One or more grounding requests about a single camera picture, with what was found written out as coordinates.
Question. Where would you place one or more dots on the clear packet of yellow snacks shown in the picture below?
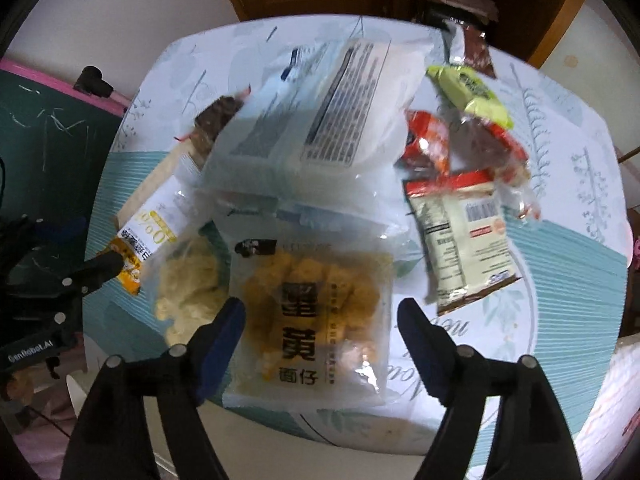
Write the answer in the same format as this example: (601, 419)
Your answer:
(310, 310)

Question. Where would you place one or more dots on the orange and white snack packet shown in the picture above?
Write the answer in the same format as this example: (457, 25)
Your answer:
(150, 220)

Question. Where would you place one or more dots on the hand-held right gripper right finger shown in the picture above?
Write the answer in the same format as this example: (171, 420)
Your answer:
(420, 345)

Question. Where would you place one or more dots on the white packet with red border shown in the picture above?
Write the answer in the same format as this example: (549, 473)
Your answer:
(460, 240)

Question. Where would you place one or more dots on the brown chocolate bar packet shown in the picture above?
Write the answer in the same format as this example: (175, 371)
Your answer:
(215, 120)

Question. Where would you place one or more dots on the yellow noodle packet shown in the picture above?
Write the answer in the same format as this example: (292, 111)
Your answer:
(185, 280)

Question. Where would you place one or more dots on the dark brown snack packet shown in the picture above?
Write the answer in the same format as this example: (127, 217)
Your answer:
(475, 50)

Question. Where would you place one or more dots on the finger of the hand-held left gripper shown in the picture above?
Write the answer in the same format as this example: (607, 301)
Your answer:
(55, 229)
(95, 272)

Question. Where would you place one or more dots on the green chalkboard with pink frame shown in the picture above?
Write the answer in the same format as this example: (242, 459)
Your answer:
(45, 135)

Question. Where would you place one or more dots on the patterned bed sheet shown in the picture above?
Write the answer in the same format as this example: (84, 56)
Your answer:
(615, 400)

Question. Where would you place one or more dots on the red snack packet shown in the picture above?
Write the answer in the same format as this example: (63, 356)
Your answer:
(422, 142)

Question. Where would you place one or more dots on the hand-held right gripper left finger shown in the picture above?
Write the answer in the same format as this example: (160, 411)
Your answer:
(222, 340)

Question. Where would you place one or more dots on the black chalkboard clamp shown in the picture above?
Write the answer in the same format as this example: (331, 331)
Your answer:
(92, 82)

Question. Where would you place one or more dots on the leaf print tablecloth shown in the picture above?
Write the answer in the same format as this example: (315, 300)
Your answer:
(565, 200)

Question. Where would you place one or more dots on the wooden shelf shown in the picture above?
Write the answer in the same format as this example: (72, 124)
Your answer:
(550, 5)

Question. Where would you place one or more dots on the large pale blue snack packet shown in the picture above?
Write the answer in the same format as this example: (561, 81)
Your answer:
(320, 110)

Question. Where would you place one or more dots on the yellow-green snack packet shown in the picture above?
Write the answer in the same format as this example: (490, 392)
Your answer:
(470, 87)

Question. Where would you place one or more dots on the clear brownie packet red edge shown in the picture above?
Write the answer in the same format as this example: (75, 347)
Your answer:
(500, 150)

